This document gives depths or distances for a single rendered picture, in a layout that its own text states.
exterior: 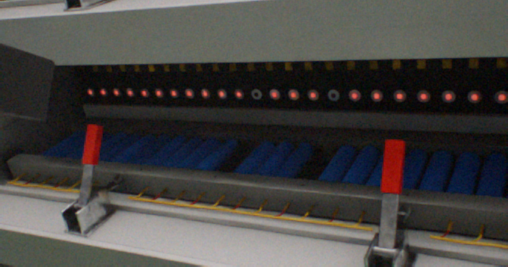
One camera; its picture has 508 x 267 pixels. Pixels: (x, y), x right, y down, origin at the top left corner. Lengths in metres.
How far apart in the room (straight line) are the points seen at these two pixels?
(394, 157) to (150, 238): 0.21
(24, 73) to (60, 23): 0.24
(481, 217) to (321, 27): 0.17
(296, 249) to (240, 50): 0.15
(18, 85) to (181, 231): 0.24
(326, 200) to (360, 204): 0.03
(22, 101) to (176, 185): 0.26
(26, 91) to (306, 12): 0.19
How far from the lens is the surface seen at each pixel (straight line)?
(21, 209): 0.60
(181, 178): 0.51
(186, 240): 0.46
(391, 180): 0.38
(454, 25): 0.36
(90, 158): 0.52
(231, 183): 0.48
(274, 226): 0.44
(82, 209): 0.51
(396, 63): 0.51
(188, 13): 0.43
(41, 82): 0.29
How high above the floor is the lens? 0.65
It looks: 3 degrees down
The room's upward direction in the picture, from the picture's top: 1 degrees clockwise
